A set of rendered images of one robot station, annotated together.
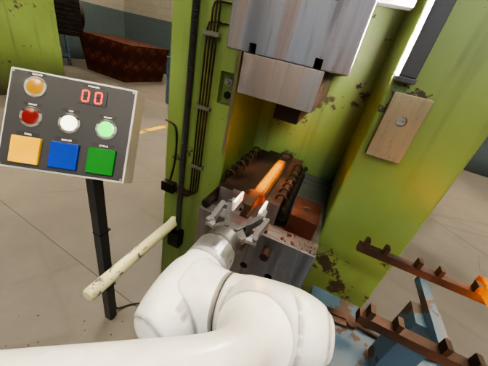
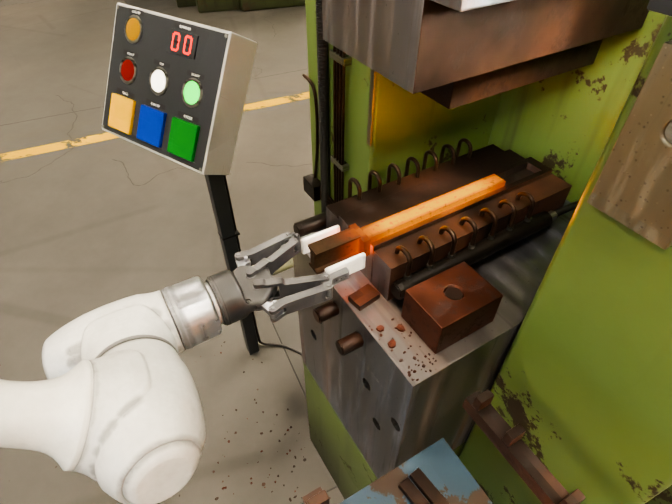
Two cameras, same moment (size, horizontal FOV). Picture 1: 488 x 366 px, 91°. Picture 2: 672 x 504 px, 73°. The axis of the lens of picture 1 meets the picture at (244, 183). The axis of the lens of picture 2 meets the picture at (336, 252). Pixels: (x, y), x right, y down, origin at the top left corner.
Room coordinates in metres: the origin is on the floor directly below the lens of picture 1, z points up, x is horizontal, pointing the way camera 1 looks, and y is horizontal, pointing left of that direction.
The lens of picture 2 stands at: (0.20, -0.38, 1.49)
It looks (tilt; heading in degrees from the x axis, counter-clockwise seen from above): 44 degrees down; 43
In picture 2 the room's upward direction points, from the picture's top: straight up
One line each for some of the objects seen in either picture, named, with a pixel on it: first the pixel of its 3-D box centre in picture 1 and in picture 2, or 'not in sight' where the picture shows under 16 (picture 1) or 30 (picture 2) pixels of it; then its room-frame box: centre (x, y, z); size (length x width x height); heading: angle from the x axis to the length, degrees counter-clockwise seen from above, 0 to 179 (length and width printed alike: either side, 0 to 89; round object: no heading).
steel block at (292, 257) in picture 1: (263, 232); (447, 312); (0.83, -0.14, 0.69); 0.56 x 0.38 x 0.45; 164
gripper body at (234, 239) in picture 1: (226, 236); (243, 290); (0.42, 0.01, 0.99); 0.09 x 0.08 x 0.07; 164
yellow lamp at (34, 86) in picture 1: (35, 86); (133, 29); (0.65, 0.63, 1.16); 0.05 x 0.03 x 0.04; 74
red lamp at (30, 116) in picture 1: (30, 116); (128, 70); (0.61, 0.62, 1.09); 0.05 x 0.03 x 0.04; 74
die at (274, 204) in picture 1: (266, 177); (448, 207); (0.84, -0.08, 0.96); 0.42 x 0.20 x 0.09; 164
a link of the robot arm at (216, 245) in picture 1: (211, 257); (194, 310); (0.35, 0.03, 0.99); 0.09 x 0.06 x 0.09; 74
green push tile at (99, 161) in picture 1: (101, 161); (184, 139); (0.60, 0.42, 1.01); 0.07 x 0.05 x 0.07; 99
